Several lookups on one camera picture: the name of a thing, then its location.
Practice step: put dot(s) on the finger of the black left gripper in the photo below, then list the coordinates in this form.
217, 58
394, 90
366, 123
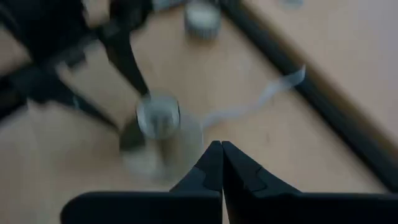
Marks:
119, 56
132, 56

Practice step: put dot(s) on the brushed metal lamp socket base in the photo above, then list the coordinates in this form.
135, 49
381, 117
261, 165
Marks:
158, 116

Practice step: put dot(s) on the light wood desk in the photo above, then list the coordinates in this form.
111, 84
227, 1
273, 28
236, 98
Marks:
342, 46

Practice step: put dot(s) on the small patterned candle jar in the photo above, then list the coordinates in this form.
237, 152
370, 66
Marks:
202, 18

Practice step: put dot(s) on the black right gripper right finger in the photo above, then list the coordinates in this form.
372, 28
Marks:
264, 205

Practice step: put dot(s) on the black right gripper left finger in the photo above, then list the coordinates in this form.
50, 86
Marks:
186, 205

